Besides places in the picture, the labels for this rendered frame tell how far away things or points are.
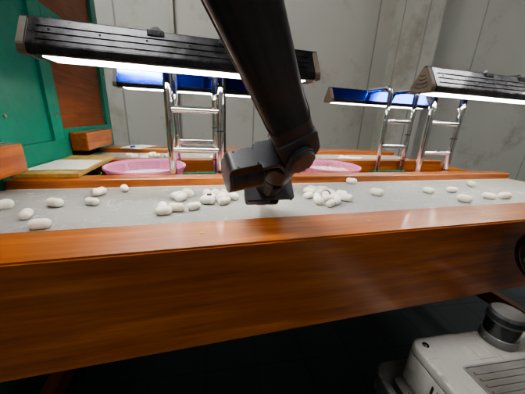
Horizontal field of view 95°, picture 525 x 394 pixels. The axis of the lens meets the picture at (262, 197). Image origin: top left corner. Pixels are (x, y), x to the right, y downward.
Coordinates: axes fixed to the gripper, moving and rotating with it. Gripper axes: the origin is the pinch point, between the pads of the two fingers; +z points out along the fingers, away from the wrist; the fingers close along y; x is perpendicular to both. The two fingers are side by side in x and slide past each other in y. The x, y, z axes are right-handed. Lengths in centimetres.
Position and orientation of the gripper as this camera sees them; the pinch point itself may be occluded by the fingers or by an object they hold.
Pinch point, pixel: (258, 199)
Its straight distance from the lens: 57.6
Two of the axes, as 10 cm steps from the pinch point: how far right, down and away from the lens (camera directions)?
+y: -9.7, 0.3, -2.5
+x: 1.2, 9.3, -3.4
